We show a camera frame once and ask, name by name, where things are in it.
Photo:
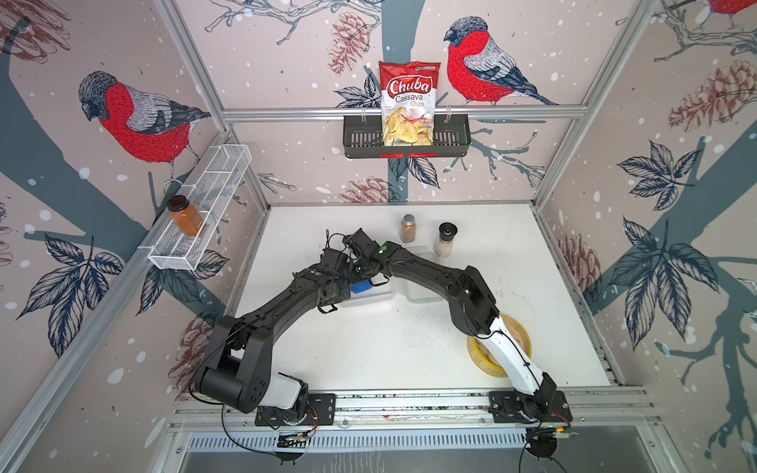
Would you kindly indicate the white wire mesh shelf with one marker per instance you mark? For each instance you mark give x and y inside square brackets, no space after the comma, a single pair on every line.
[210,195]

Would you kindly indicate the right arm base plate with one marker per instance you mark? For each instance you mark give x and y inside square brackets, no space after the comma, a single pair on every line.
[510,406]

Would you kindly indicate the brown spice jar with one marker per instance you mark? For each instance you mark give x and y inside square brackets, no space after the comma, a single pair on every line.
[408,228]

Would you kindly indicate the black wall basket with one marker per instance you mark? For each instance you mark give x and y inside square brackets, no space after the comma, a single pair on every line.
[362,139]

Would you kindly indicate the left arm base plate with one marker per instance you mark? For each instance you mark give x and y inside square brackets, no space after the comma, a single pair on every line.
[316,408]

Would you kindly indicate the blue cloth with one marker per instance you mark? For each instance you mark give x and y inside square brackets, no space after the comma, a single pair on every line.
[362,287]

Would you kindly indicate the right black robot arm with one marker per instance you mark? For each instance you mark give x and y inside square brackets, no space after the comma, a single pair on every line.
[473,311]

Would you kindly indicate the black cap salt shaker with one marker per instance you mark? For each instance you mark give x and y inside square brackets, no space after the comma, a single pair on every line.
[444,243]

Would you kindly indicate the red cassava chips bag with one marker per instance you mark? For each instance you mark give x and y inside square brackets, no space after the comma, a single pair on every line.
[408,102]

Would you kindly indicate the clear plastic lunch box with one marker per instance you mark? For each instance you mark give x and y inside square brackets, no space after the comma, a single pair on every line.
[382,291]

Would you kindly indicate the aluminium front rail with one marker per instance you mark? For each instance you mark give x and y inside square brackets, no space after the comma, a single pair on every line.
[603,406]

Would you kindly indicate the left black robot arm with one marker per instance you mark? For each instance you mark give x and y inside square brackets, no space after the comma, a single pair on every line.
[236,370]

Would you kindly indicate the orange sauce bottle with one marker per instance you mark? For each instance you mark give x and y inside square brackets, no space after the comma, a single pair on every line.
[187,217]

